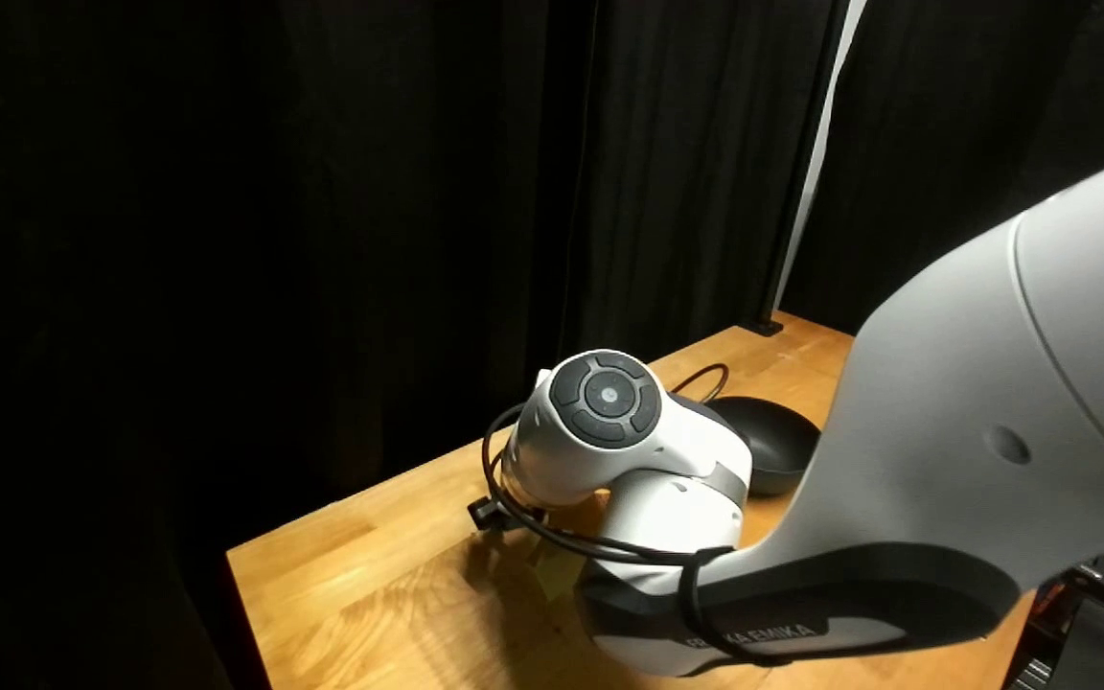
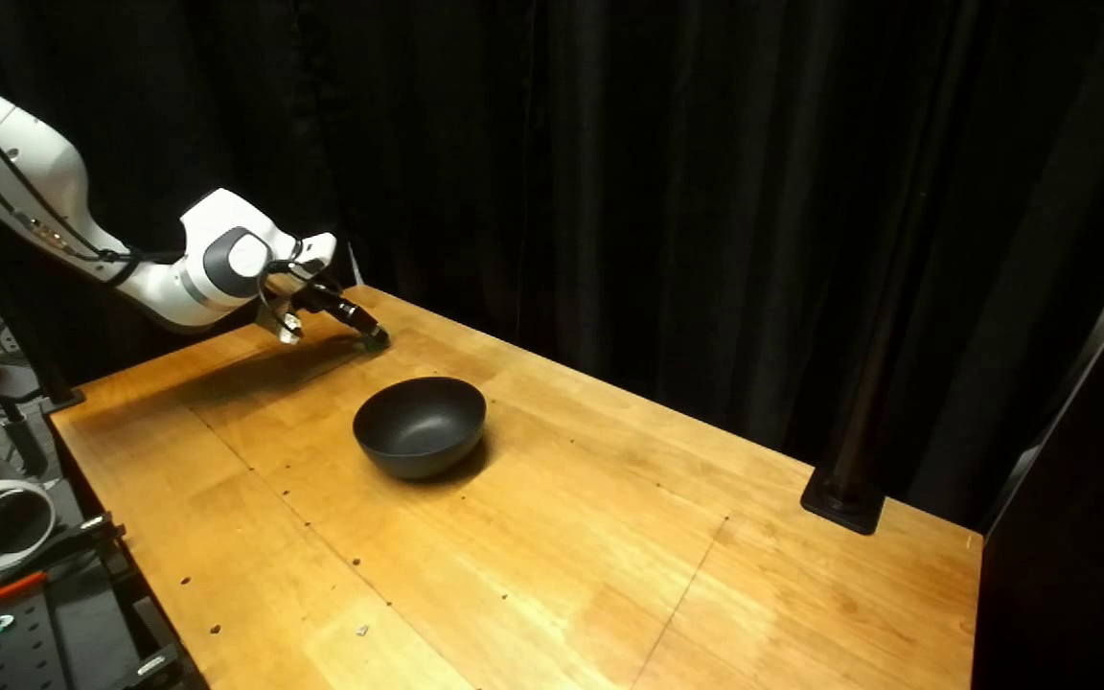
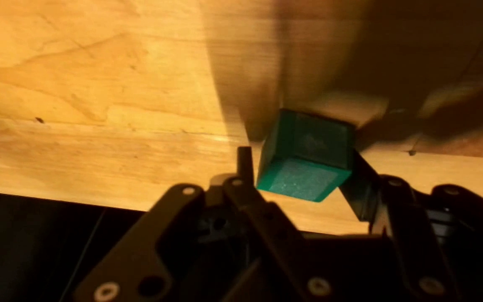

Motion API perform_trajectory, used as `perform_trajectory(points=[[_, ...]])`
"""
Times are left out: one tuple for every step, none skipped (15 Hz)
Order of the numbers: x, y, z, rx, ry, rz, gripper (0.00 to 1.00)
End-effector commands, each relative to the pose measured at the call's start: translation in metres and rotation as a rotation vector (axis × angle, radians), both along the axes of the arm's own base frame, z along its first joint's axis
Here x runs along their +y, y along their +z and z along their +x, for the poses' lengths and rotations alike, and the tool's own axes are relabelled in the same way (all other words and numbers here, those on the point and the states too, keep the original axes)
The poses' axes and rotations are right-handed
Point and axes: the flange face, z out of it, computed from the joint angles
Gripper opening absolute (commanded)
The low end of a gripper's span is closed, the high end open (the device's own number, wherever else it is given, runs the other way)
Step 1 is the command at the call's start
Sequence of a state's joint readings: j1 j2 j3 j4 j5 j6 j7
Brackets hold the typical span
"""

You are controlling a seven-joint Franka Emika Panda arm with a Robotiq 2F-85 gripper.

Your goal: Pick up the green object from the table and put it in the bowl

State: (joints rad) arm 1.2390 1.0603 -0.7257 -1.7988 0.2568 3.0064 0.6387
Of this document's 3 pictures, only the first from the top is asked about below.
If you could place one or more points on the red and black equipment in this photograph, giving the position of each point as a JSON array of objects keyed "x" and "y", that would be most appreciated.
[{"x": 1090, "y": 634}]

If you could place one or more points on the black table edge clamp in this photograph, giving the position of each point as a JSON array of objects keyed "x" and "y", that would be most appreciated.
[{"x": 766, "y": 326}]

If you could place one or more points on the white vertical pole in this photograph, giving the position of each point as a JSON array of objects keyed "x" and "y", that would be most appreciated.
[{"x": 823, "y": 141}]

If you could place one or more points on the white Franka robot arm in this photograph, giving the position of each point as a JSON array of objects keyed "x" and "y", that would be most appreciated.
[{"x": 911, "y": 463}]

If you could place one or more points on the black curtain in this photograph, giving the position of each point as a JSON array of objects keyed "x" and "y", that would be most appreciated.
[
  {"x": 323, "y": 216},
  {"x": 975, "y": 129}
]

